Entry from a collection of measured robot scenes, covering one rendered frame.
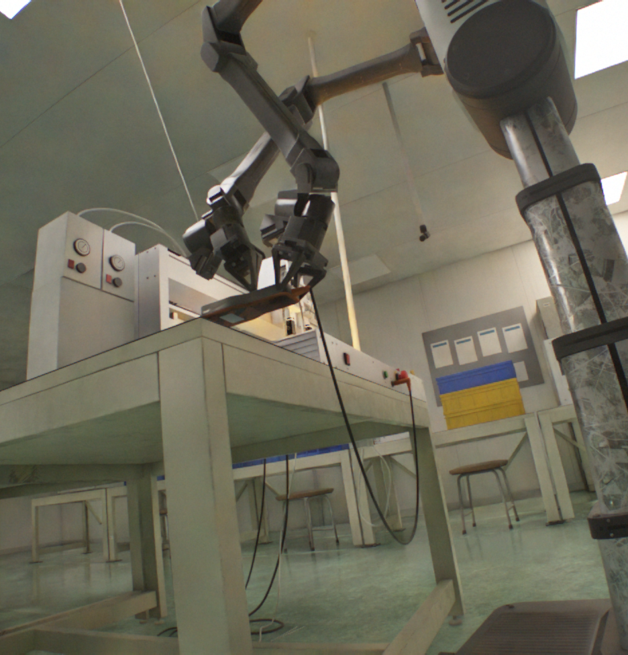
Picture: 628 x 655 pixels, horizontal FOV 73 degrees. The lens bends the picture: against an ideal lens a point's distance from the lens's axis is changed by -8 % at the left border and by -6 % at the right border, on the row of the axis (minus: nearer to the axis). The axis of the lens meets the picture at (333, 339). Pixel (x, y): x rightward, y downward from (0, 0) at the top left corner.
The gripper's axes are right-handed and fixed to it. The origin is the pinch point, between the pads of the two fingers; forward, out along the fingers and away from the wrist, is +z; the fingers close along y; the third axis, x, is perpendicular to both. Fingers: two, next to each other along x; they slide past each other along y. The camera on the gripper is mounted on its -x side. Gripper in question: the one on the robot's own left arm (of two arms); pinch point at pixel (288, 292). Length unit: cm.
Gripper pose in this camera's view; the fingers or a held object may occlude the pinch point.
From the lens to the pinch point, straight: 87.3
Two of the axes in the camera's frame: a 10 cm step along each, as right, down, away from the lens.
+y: -3.9, -2.2, -8.9
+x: 8.6, 2.6, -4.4
